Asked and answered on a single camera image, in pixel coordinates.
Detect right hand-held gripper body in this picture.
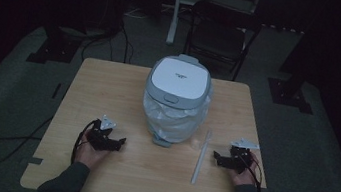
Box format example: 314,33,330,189
227,136,261,177

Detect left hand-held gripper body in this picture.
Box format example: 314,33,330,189
84,113,123,154

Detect white plastic straw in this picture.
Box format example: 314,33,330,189
189,127,214,187

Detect white grey lidded trash can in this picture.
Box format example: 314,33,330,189
136,49,217,154

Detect person's left hand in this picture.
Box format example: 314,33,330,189
73,129,115,172

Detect person's right hand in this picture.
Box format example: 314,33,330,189
229,149,264,190

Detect clear plastic trash bag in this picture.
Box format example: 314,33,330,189
137,86,212,149

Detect black folding chair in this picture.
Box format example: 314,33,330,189
180,0,267,86

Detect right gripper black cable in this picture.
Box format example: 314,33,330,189
235,153,268,192

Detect dark stand with base plate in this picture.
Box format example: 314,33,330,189
25,0,126,75
264,21,325,116

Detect black cables behind table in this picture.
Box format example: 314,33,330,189
80,13,139,68

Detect black cable on floor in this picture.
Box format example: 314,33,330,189
0,108,54,178

